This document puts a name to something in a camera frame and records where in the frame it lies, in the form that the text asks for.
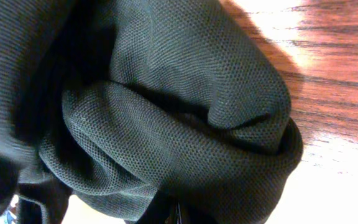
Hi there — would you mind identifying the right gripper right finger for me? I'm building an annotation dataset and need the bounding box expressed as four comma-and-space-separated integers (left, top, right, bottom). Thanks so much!
177, 202, 217, 224

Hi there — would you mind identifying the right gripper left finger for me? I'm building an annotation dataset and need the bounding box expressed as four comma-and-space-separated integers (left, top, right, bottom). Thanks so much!
132, 191, 178, 224

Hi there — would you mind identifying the black t-shirt with logo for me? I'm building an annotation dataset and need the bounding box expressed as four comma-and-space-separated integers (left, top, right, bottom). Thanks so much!
0, 0, 303, 224

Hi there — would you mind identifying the light blue printed t-shirt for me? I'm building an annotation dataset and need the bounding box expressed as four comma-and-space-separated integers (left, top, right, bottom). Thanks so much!
0, 195, 19, 224

